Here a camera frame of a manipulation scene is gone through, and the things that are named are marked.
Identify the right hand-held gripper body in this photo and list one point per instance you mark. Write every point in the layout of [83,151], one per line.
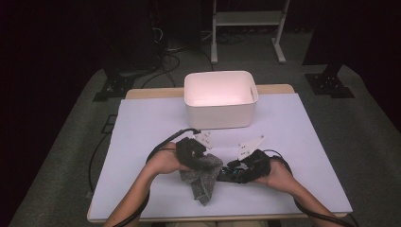
[258,165]

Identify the white storage box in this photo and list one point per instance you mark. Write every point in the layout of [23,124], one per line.
[220,104]

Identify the person's left hand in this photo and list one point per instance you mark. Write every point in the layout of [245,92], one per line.
[164,160]

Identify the white metal stand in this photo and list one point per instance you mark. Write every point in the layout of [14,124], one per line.
[246,18]

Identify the white table mat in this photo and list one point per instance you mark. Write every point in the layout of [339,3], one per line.
[142,126]

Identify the grey cloth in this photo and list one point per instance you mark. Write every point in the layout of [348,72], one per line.
[201,183]

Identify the black equipment cabinet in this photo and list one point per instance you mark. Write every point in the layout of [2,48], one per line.
[132,38]

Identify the black stand base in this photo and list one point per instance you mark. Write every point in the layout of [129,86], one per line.
[115,88]
[327,85]

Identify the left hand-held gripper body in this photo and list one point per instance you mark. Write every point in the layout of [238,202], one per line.
[189,153]

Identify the person's right hand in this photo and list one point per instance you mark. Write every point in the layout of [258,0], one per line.
[279,178]

